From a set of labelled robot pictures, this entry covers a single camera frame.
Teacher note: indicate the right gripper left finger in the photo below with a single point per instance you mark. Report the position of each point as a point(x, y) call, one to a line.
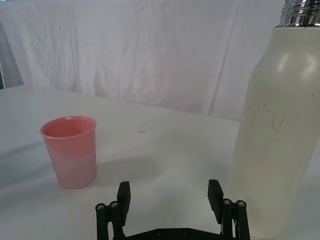
point(117, 215)

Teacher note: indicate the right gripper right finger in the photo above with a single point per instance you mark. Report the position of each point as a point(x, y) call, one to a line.
point(230, 217)

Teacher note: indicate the white table cloth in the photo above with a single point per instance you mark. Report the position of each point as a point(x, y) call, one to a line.
point(155, 162)

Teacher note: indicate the pink plastic cup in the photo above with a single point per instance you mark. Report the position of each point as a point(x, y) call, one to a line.
point(71, 155)

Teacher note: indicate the cream vacuum bottle steel neck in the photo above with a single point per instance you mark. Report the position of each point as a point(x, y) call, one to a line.
point(277, 130)

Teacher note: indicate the white curtain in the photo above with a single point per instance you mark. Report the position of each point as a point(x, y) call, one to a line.
point(140, 55)

